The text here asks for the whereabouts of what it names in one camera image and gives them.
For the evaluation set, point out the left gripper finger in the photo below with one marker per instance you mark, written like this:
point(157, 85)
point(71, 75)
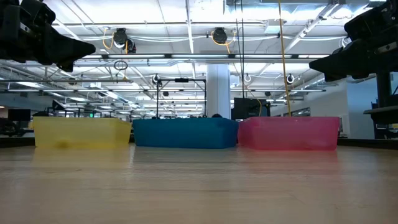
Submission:
point(68, 49)
point(67, 66)

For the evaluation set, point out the grey keyboard desk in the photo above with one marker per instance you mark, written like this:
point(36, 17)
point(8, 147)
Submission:
point(382, 113)

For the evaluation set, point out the yellow plastic bin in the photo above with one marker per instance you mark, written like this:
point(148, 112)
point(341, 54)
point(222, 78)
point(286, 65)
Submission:
point(81, 133)

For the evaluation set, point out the pink plastic bin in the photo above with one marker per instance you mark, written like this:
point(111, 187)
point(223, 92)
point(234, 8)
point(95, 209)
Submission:
point(289, 133)

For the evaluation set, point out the black screen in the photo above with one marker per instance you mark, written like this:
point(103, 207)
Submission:
point(248, 109)

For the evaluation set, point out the white pillar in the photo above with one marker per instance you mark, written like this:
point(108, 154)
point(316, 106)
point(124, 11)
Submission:
point(218, 93)

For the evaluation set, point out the ceiling light strip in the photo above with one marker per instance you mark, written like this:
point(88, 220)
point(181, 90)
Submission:
point(199, 56)

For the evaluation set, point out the blue plastic bin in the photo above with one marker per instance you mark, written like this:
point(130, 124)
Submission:
point(186, 133)

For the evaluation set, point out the black frame robot station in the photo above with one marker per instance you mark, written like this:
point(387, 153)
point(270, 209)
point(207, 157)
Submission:
point(181, 80)

